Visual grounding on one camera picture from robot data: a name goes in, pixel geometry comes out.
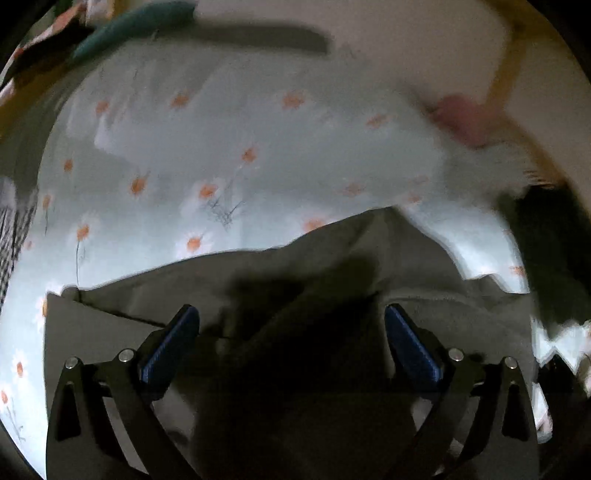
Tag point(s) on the checkered bed sheet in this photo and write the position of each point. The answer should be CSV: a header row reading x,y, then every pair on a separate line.
x,y
16,216

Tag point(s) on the pink plush toy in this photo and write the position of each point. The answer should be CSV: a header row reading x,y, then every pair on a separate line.
x,y
468,122

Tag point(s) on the wooden bunk bed frame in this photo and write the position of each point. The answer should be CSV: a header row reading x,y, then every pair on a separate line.
x,y
544,94

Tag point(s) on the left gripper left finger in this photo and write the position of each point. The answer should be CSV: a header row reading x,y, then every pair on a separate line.
x,y
81,442

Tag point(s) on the teal pillow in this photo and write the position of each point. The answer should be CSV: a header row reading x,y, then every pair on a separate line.
x,y
138,23

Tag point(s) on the grey-green knit hoodie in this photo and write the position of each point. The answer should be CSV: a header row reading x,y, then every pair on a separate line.
x,y
291,375

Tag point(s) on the light blue floral duvet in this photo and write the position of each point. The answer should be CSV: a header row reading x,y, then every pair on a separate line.
x,y
163,151

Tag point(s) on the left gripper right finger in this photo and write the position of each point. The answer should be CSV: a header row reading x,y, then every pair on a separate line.
x,y
480,425

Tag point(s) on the black folded garment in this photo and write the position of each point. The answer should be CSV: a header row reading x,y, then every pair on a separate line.
x,y
552,233

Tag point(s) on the grey blanket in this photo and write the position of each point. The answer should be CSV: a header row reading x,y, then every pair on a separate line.
x,y
266,35

